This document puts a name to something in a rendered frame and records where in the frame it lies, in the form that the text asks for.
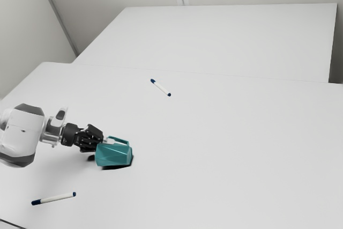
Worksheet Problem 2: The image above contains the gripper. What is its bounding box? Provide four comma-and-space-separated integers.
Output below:
61, 122, 116, 148

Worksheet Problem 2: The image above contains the teal faceted mug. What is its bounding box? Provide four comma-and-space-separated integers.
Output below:
94, 136, 134, 167

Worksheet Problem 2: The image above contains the white pen with blue ends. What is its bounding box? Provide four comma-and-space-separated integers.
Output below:
31, 191, 77, 206
150, 78, 172, 98

